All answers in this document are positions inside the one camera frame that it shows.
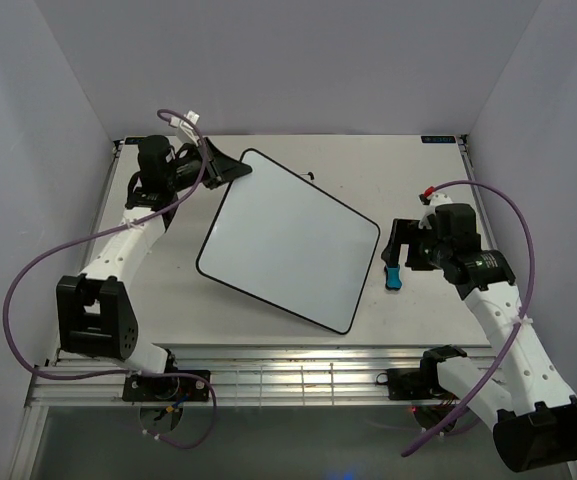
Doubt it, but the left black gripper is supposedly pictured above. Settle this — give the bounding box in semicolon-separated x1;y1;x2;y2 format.
166;137;253;193

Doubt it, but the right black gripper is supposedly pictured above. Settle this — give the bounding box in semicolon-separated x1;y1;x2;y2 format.
380;218;450;271

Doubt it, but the blue bone-shaped eraser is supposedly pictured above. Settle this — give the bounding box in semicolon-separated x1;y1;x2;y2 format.
384;265;402;291

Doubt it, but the white whiteboard black frame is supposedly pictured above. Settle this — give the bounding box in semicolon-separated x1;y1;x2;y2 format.
196;149;381;335

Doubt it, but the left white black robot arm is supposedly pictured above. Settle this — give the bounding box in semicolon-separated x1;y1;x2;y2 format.
56;135;252;400

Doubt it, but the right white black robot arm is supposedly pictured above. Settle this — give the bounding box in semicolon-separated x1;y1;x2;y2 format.
381;200;577;472

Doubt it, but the blue corner label left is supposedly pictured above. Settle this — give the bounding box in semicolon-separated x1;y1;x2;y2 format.
124;137;144;145

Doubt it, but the blue corner label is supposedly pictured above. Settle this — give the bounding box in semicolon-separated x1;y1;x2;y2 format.
124;137;144;145
420;135;456;144

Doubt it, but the blue corner label right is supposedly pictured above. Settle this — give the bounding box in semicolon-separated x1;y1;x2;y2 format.
420;135;456;144

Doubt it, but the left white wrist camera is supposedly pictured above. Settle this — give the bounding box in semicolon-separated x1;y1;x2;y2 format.
169;110;200;146

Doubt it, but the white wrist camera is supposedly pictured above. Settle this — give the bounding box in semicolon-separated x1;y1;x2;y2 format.
169;110;200;146
418;187;453;230

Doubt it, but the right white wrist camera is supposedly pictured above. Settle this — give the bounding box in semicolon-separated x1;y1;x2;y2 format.
418;187;453;230

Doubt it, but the aluminium rail frame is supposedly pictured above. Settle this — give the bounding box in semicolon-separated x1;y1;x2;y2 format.
25;344;519;409

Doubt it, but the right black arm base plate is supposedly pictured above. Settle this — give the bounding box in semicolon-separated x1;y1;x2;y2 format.
375;368;446;401

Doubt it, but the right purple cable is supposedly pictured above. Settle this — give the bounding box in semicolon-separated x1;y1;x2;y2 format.
400;179;539;459

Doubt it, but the purple cable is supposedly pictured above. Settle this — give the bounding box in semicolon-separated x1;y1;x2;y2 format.
2;108;218;449
400;179;539;459

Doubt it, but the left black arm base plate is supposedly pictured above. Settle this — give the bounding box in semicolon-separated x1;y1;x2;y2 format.
121;370;211;403

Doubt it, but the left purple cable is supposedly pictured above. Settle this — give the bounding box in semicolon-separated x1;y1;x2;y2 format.
2;108;218;449

